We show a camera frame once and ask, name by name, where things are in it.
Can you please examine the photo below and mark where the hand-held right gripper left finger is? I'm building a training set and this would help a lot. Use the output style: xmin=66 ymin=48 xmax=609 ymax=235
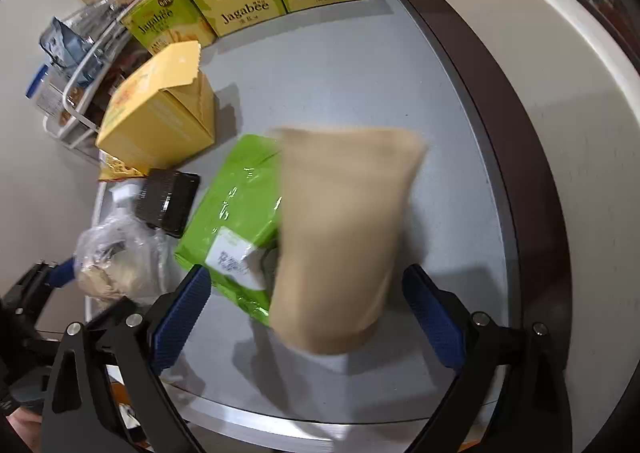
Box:
xmin=40 ymin=264 xmax=212 ymax=453

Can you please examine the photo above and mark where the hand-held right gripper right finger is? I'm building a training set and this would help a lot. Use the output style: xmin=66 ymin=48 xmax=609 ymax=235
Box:
xmin=401 ymin=264 xmax=573 ymax=453

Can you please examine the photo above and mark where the clear plastic bag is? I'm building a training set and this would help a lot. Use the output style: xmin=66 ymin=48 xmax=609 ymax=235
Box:
xmin=75 ymin=212 xmax=187 ymax=307

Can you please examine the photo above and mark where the brown paper pouch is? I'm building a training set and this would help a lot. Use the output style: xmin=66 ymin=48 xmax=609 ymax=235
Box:
xmin=267 ymin=127 xmax=429 ymax=355

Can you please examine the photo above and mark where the small white wrapper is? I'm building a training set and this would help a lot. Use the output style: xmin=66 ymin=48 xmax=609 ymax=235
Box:
xmin=112 ymin=183 xmax=144 ymax=207

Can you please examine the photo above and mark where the person's left hand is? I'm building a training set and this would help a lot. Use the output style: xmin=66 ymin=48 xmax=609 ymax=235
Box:
xmin=0 ymin=409 xmax=45 ymax=453

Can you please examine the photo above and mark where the white wire rack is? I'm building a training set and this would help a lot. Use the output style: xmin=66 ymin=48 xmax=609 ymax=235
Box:
xmin=42 ymin=0 xmax=151 ymax=150

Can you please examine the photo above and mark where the green packet white label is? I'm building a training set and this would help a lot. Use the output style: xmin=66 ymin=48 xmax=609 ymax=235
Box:
xmin=174 ymin=134 xmax=286 ymax=327

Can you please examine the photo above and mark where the clear container blue lid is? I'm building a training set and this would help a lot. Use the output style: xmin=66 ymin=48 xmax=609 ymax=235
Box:
xmin=25 ymin=67 xmax=72 ymax=115

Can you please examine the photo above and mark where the yellow cardboard box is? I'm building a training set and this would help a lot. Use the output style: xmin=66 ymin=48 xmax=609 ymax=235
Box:
xmin=95 ymin=40 xmax=217 ymax=174

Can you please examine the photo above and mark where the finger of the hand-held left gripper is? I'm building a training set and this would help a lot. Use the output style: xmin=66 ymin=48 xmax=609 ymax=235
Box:
xmin=0 ymin=257 xmax=77 ymax=329

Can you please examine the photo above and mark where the black plastic tray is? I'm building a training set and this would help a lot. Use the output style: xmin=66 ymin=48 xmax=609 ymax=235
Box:
xmin=132 ymin=169 xmax=201 ymax=239

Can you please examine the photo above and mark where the yellow snack packet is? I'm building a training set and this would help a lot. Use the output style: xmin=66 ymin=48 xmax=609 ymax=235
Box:
xmin=97 ymin=150 xmax=147 ymax=182

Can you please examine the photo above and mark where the blue bag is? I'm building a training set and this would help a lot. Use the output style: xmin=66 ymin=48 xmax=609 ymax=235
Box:
xmin=40 ymin=16 xmax=97 ymax=70

